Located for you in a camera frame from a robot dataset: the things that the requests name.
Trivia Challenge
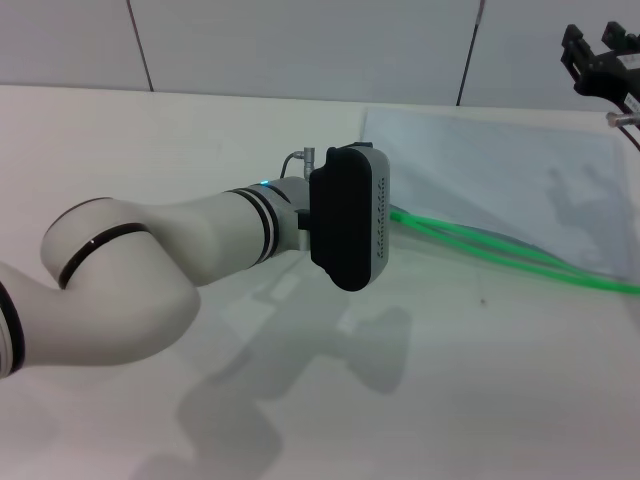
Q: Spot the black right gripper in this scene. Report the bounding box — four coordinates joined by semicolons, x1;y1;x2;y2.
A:
559;20;640;114

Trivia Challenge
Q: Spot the clear green-zip document bag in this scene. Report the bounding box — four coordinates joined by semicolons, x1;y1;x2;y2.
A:
360;107;640;295

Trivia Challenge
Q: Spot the black grey left wrist camera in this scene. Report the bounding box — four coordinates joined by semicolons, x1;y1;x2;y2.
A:
308;144;392;293

